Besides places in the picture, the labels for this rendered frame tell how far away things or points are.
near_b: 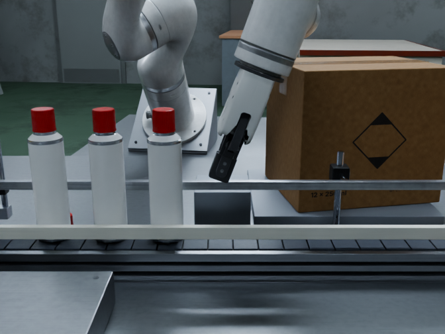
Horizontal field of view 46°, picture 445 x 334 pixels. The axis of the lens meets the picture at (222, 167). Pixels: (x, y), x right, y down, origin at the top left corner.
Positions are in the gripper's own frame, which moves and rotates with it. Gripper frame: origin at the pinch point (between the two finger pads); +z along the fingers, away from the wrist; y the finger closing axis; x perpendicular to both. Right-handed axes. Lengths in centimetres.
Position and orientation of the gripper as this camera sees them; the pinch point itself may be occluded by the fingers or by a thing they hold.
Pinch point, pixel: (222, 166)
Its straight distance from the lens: 79.7
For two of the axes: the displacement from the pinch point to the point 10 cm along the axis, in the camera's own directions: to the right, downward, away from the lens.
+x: 9.4, 3.3, 1.0
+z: -3.5, 9.0, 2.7
